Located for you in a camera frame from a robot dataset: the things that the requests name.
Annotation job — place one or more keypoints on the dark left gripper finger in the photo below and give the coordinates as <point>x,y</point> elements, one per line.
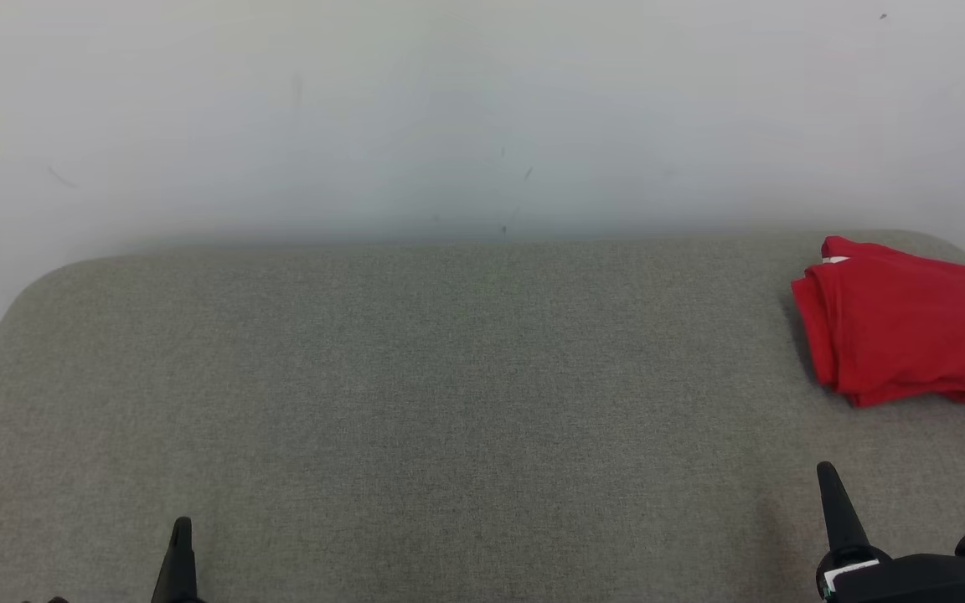
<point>177,569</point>

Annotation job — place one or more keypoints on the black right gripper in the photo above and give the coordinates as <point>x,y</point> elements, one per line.
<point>918,582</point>

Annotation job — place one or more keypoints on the red basketball jersey white sleeves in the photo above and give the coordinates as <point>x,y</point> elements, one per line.
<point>910,335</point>

